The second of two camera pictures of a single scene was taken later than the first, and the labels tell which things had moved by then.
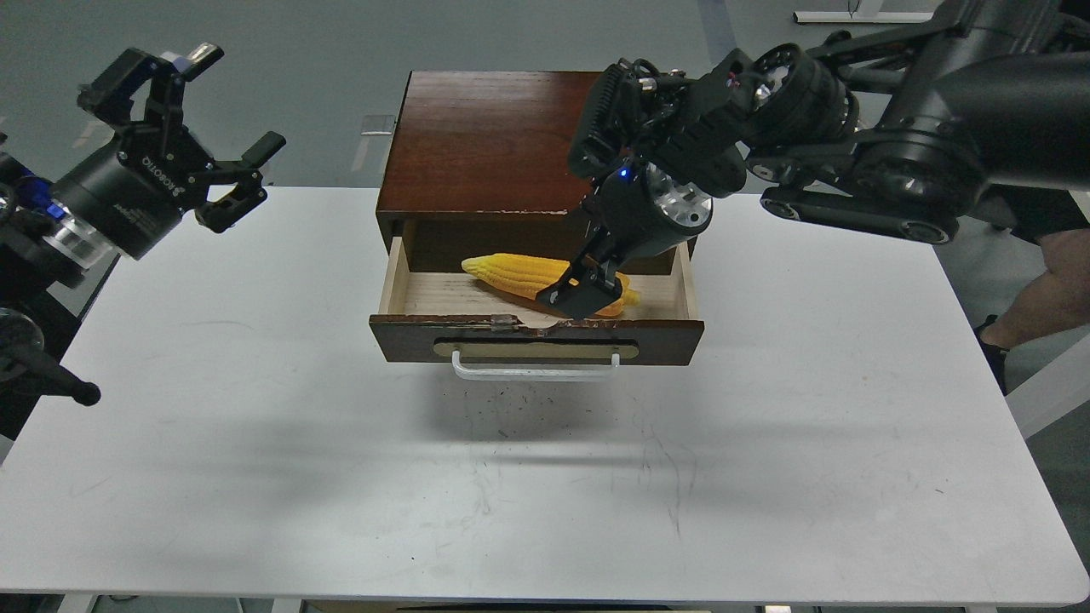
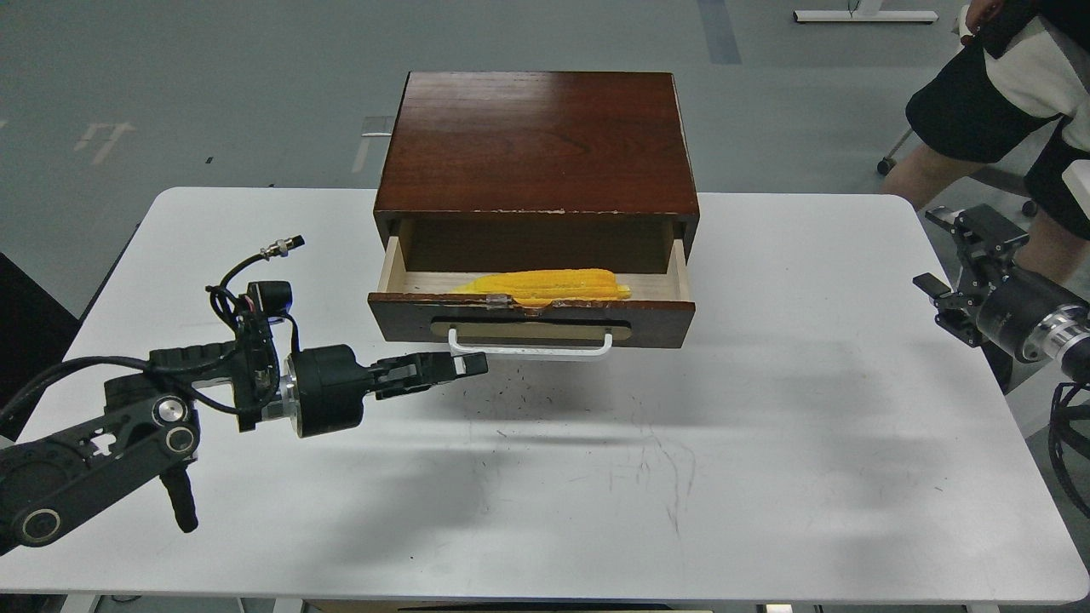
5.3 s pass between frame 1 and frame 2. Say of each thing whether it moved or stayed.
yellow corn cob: moved
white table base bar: stayed
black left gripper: moved
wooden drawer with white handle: moved
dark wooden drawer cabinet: stayed
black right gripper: moved
